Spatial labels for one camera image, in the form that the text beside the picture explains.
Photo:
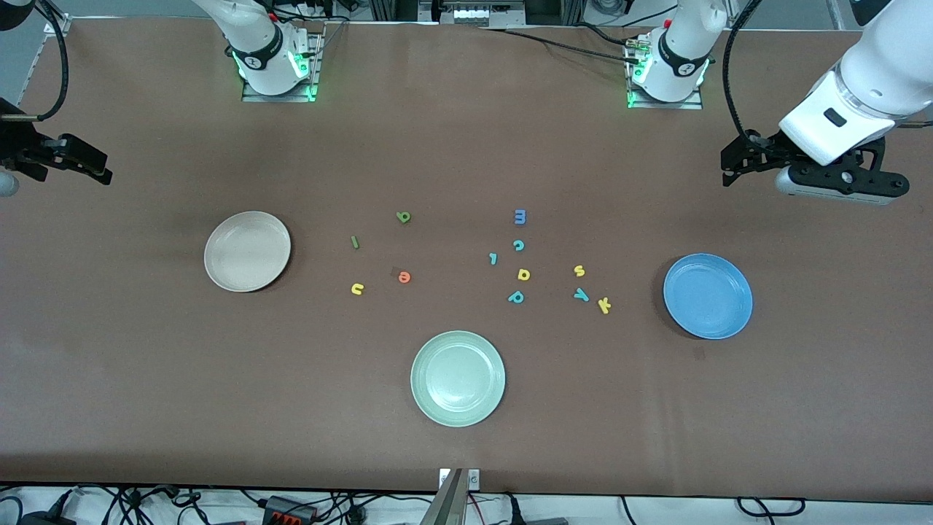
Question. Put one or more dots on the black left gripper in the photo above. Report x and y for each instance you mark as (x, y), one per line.
(762, 154)

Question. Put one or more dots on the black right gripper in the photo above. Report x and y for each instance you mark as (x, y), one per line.
(16, 142)

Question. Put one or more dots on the yellow foam letter k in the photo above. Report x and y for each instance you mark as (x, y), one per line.
(603, 306)

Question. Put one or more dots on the teal foam letter y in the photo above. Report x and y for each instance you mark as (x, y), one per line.
(581, 294)

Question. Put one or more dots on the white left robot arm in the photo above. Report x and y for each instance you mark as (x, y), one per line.
(875, 80)

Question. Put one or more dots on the blue plate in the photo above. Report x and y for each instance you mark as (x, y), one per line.
(707, 295)

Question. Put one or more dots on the beige brown plate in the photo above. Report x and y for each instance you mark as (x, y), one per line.
(248, 251)

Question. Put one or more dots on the teal foam letter p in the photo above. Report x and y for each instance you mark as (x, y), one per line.
(511, 300)

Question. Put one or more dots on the grey electronics box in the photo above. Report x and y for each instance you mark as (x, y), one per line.
(474, 14)

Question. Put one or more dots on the pale green plate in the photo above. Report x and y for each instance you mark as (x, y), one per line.
(458, 378)

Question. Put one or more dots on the black power adapter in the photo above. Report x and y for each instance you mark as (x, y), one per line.
(44, 519)

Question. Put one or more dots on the black red power strip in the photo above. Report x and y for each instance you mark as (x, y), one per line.
(280, 507)

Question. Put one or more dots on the white mounting plate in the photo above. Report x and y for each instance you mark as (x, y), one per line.
(474, 478)

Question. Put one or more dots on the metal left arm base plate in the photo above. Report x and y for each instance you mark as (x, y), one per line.
(692, 106)

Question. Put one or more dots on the aluminium frame corner post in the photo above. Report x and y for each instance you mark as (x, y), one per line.
(58, 28)

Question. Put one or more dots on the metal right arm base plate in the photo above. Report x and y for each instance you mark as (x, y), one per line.
(251, 97)

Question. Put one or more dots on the metal camera stand bracket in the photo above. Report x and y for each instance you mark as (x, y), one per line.
(448, 507)

